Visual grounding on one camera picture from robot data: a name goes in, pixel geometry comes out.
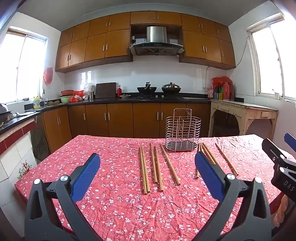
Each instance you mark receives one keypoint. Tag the red plastic bag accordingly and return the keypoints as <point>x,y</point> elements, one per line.
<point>75,98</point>

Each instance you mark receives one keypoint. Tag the person's right hand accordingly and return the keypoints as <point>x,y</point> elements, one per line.
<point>282,208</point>

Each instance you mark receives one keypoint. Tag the green plastic basin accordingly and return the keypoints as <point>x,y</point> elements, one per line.
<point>66,99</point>

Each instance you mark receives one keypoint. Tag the cream wooden side table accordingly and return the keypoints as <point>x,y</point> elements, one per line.
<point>242,107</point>

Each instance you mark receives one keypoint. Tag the dark wooden cutting board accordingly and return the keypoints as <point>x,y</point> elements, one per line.
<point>105,90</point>

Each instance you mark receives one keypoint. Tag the yellow dish soap bottle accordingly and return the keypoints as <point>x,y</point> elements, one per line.
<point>36,103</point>

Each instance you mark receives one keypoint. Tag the black gas stove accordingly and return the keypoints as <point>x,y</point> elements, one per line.
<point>159,98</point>

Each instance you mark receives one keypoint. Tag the wok with metal lid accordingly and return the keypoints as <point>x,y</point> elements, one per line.
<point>171,88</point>

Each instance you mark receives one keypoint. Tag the wooden cabinets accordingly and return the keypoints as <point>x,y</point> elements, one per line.
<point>120,120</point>
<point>97,46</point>

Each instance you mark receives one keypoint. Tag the small plate with food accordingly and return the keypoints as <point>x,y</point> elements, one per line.
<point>125,96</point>

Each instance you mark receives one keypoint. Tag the wooden upper cabinets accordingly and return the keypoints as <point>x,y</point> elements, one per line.
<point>97,46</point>

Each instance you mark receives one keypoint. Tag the dark cloth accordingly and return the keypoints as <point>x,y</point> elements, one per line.
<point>39,143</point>

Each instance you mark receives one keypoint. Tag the steel kitchen sink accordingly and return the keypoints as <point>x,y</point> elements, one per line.
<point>54,105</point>

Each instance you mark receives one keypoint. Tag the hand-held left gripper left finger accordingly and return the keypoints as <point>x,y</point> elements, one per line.
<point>84,176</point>

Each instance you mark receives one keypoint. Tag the black kitchen countertop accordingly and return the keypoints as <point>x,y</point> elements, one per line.
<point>111,100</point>

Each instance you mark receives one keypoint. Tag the window with bright frame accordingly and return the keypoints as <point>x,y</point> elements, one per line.
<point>23,64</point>

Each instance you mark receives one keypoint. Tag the window with sliding panes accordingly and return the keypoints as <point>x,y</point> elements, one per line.
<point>275,58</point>

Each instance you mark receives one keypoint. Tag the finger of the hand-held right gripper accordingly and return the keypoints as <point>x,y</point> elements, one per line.
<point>272,148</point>
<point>291,139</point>

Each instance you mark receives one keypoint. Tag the steel utensil canister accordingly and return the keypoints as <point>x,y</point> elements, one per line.
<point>91,94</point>

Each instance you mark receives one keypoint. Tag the red floral tablecloth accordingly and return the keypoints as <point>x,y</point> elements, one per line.
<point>115,208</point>

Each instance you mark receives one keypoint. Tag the steel range hood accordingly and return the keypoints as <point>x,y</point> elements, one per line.
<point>156,34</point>

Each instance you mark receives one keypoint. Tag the red bag hanging on wall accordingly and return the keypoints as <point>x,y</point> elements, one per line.
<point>48,75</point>

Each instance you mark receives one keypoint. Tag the coloured seasoning boxes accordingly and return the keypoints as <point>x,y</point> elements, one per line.
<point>218,96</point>

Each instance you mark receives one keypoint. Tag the red plastic basin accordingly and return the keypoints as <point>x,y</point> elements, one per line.
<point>67,92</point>

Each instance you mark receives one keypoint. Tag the white plastic bag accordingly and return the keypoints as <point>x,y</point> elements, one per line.
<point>87,88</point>

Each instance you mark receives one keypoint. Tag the wooden lower cabinets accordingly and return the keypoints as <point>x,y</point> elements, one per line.
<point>120,120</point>

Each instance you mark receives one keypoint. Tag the red bag over bottles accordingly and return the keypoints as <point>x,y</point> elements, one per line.
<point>220,81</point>

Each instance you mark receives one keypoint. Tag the dark red sauce bottle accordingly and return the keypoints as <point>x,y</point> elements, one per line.
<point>232,91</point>

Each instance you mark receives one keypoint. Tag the steel sink faucet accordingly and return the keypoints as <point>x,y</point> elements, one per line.
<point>43,97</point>

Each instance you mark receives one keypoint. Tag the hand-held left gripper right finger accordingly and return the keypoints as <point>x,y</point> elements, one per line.
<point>209,176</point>

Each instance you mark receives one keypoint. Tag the red glass bottle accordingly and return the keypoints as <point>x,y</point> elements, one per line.
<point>119,92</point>

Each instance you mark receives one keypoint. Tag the small pink jar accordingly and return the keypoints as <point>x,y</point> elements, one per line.
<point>210,93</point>

